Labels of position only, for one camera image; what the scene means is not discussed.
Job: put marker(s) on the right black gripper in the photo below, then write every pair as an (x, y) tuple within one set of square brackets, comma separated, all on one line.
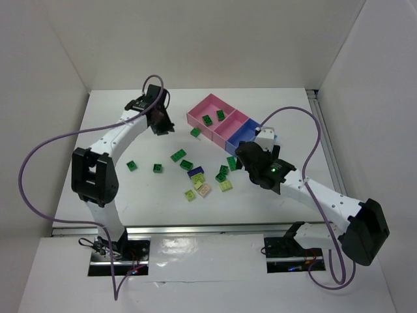
[(244, 150)]

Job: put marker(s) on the dark blue lego brick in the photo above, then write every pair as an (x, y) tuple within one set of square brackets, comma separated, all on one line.
[(195, 171)]

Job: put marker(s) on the small pink container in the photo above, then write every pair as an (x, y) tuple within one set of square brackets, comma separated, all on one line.
[(228, 127)]

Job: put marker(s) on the green lego near container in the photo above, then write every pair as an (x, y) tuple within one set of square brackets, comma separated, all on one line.
[(195, 132)]

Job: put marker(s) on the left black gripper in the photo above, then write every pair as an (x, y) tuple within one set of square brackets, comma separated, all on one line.
[(161, 123)]

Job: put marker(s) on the green lego brick pair lower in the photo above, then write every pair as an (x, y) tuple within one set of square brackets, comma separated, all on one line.
[(220, 177)]

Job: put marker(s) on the lime lego brick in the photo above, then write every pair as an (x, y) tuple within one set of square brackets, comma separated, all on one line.
[(190, 195), (225, 186), (199, 177)]

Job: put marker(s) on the long green lego brick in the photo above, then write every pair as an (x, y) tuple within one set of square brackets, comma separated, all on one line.
[(178, 155)]

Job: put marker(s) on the small green lego brick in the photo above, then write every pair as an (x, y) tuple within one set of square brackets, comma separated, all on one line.
[(158, 168)]

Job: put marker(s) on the aluminium front rail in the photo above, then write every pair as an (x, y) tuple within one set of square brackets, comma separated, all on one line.
[(179, 229)]

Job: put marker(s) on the lime lego brick lower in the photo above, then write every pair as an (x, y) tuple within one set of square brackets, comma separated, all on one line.
[(190, 195)]

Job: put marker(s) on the beige lego brick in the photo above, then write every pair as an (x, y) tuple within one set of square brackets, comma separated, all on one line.
[(203, 189)]

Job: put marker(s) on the lime lego brick upper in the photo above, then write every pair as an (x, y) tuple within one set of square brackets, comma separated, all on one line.
[(199, 177)]

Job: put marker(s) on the lime lego brick right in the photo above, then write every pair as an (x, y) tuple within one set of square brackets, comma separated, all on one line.
[(225, 186)]

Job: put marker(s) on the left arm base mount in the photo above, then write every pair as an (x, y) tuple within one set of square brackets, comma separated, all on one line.
[(134, 258)]

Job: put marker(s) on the aluminium side rail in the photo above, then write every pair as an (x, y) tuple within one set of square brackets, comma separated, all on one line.
[(329, 143)]

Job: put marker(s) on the dark blue container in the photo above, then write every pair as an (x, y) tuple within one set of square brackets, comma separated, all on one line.
[(244, 133)]

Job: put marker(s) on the long green lego right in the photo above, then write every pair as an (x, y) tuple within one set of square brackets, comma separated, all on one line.
[(232, 163)]

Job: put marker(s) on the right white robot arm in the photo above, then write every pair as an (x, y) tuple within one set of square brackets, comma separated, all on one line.
[(362, 223)]

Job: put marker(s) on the large pink container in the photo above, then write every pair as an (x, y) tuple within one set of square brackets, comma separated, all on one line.
[(208, 106)]

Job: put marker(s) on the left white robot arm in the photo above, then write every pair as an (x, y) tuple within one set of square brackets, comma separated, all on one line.
[(93, 174)]

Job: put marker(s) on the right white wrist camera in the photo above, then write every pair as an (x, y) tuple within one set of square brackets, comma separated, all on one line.
[(265, 138)]

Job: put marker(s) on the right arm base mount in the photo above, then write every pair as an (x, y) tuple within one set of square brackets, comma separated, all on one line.
[(285, 255)]

